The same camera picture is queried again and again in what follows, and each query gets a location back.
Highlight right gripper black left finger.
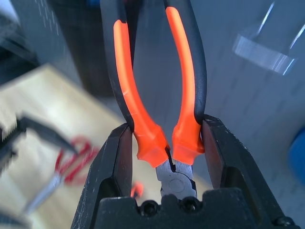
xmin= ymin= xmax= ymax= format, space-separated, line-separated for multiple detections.
xmin=71 ymin=124 xmax=133 ymax=229

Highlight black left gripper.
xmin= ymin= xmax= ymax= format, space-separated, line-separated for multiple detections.
xmin=0 ymin=114 xmax=80 ymax=170

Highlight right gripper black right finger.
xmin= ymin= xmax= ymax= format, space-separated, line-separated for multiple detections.
xmin=202 ymin=114 xmax=301 ymax=229

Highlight red handled scissors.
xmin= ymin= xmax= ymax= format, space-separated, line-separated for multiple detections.
xmin=22 ymin=135 xmax=101 ymax=214

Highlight orange black pliers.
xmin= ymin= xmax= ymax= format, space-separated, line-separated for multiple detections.
xmin=100 ymin=0 xmax=208 ymax=200

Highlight blue tape roll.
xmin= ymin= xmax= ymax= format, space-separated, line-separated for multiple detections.
xmin=287 ymin=128 xmax=305 ymax=182

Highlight metal wire pliers holder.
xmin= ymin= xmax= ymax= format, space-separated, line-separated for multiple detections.
xmin=232 ymin=0 xmax=297 ymax=76

